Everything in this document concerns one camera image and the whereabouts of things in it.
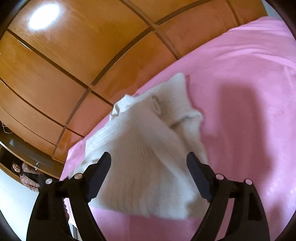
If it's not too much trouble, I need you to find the white knitted sweater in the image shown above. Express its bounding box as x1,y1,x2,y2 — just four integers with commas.
69,73,209,219

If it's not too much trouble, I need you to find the person in pink jacket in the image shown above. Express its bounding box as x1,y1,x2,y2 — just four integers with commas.
11,162,47,193

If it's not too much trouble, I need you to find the large wooden wardrobe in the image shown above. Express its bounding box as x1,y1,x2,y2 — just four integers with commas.
1,1,266,178

